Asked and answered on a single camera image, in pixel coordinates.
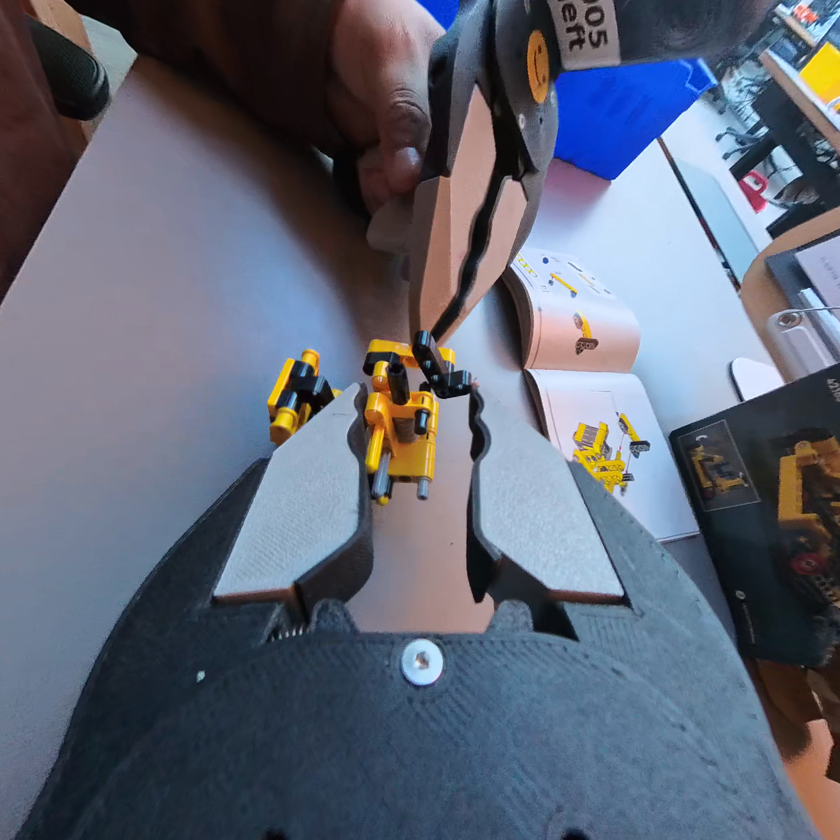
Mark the silver metal object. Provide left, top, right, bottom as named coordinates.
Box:
left=768, top=307, right=840, bottom=382

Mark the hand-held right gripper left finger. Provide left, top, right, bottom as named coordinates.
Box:
left=213, top=382, right=376, bottom=611

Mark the blue plastic bin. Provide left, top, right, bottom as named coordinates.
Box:
left=416, top=0, right=719, bottom=181

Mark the person's left hand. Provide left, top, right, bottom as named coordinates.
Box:
left=327, top=0, right=448, bottom=212

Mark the white rounded object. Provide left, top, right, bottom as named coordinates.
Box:
left=730, top=357, right=785, bottom=403

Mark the small yellow black lego assembly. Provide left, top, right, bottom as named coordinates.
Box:
left=267, top=349, right=342, bottom=446

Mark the person's brown clothing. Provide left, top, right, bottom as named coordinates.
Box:
left=0, top=0, right=93, bottom=299

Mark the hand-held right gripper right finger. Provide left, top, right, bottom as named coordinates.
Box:
left=466, top=386, right=626, bottom=603

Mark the round wooden table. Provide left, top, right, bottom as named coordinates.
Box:
left=742, top=209, right=840, bottom=395

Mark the lego instruction booklet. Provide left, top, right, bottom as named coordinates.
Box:
left=502, top=249, right=700, bottom=542

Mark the yellow box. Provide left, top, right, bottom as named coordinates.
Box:
left=797, top=42, right=840, bottom=111

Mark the black lego box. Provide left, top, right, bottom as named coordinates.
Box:
left=669, top=364, right=840, bottom=667

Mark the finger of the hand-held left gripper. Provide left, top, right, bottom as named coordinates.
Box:
left=441, top=176, right=534, bottom=345
left=408, top=85, right=496, bottom=345

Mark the black office chair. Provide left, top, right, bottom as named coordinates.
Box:
left=714, top=121, right=757, bottom=161

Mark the black lego beam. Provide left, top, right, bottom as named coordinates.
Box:
left=412, top=331, right=472, bottom=400

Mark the person's left forearm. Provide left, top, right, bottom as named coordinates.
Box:
left=66, top=0, right=349, bottom=155

